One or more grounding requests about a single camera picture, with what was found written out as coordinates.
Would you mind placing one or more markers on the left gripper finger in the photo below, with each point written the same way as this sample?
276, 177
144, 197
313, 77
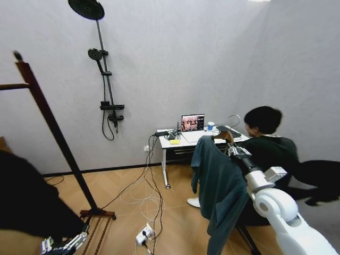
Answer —
48, 244
77, 238

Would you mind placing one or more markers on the black shower shelf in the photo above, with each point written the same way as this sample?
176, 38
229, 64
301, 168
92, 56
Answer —
112, 107

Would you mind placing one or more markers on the black overhead shower head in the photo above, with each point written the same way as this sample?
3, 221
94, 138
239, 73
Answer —
86, 8

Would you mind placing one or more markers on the open silver laptop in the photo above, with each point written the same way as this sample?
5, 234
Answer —
192, 123

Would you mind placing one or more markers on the white and blue cup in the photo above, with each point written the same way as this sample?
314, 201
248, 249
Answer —
211, 126

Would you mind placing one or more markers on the black hand shower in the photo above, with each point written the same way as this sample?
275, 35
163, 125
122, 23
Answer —
94, 54

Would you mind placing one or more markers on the black hub box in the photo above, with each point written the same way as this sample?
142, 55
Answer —
160, 133

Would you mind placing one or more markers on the black shower faucet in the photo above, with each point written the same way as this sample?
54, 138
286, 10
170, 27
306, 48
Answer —
114, 118

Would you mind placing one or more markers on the black chair base legs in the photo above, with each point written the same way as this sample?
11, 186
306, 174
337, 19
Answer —
248, 236

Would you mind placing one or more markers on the white desk with dark drawers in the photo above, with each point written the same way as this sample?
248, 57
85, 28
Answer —
170, 148

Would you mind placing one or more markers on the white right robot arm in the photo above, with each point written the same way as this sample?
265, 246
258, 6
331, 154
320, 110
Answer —
276, 204

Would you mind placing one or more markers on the dark wooden clothes rack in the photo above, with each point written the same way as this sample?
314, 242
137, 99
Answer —
53, 122

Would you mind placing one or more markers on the white power strip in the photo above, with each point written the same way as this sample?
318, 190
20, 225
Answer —
143, 233

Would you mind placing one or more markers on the black antenna device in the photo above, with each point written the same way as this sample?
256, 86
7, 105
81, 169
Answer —
174, 135

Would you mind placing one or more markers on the person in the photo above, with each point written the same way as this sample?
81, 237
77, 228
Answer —
268, 151

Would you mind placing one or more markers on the teal garment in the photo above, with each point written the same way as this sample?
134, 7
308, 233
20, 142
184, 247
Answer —
220, 186

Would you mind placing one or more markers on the white wall outlet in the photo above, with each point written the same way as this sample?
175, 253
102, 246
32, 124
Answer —
146, 148

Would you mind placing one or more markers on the black keyboard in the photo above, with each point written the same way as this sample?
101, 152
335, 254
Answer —
229, 131

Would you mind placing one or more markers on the black garment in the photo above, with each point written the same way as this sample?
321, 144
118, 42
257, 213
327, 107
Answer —
26, 199

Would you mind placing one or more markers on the wooden hanger with silver hook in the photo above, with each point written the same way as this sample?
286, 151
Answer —
227, 136

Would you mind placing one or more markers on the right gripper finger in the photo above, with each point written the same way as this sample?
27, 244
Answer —
231, 151
244, 152

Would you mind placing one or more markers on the black shower rail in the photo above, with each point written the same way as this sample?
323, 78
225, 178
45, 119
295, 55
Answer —
106, 79

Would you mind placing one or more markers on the yellow sticky note pad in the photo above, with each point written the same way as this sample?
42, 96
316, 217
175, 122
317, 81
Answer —
175, 142

